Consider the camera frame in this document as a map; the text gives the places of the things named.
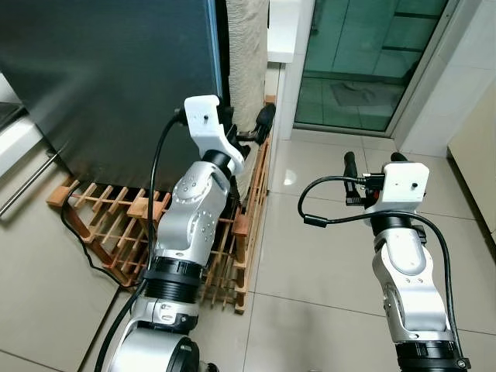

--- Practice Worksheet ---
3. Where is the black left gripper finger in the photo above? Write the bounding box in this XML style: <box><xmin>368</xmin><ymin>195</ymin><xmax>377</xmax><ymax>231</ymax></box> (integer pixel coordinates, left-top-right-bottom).
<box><xmin>255</xmin><ymin>103</ymin><xmax>277</xmax><ymax>145</ymax></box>

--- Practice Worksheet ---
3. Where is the dark grey fridge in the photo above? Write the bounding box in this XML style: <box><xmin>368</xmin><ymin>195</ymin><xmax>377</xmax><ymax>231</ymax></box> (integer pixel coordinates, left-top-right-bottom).
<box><xmin>0</xmin><ymin>0</ymin><xmax>232</xmax><ymax>193</ymax></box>

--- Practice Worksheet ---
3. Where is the beige hanging cloth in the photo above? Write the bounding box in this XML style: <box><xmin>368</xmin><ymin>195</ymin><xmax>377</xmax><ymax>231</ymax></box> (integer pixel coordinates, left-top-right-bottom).
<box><xmin>225</xmin><ymin>0</ymin><xmax>270</xmax><ymax>198</ymax></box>

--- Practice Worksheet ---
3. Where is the beige tall cabinet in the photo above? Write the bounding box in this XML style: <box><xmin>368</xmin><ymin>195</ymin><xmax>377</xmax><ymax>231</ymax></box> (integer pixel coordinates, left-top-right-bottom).
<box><xmin>448</xmin><ymin>85</ymin><xmax>496</xmax><ymax>233</ymax></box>

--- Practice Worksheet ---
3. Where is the green glass sliding door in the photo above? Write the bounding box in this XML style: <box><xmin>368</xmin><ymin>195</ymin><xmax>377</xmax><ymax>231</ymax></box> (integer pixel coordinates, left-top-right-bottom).
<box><xmin>293</xmin><ymin>0</ymin><xmax>466</xmax><ymax>139</ymax></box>

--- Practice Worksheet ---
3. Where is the wooden wine rack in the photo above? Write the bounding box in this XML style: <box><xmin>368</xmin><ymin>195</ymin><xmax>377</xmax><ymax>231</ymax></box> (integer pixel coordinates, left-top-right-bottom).
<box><xmin>45</xmin><ymin>95</ymin><xmax>277</xmax><ymax>315</ymax></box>

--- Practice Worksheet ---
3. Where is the white kitchen counter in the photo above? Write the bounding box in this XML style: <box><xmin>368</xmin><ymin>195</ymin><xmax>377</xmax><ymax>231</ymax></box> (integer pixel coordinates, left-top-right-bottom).
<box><xmin>0</xmin><ymin>74</ymin><xmax>49</xmax><ymax>181</ymax></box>

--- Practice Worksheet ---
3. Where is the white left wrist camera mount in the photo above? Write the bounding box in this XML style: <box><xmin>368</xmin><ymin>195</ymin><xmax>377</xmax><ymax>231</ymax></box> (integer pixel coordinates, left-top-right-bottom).
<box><xmin>184</xmin><ymin>95</ymin><xmax>246</xmax><ymax>177</ymax></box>

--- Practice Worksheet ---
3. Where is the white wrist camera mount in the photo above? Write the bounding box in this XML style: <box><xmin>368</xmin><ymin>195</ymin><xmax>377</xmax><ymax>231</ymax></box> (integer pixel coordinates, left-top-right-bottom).
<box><xmin>364</xmin><ymin>161</ymin><xmax>431</xmax><ymax>214</ymax></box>
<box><xmin>184</xmin><ymin>95</ymin><xmax>246</xmax><ymax>177</ymax></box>

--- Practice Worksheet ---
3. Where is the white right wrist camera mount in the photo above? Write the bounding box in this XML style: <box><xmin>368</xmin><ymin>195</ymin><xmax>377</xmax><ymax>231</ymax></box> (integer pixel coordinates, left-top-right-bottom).
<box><xmin>364</xmin><ymin>161</ymin><xmax>431</xmax><ymax>214</ymax></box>

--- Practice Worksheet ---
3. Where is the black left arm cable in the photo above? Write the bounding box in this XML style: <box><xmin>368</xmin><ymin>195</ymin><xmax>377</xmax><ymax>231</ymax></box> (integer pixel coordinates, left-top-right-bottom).
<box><xmin>93</xmin><ymin>108</ymin><xmax>187</xmax><ymax>372</ymax></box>

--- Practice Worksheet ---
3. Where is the steel cabinet handle bar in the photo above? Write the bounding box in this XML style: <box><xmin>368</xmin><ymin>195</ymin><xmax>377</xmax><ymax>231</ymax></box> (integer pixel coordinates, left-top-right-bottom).
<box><xmin>0</xmin><ymin>151</ymin><xmax>59</xmax><ymax>218</ymax></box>

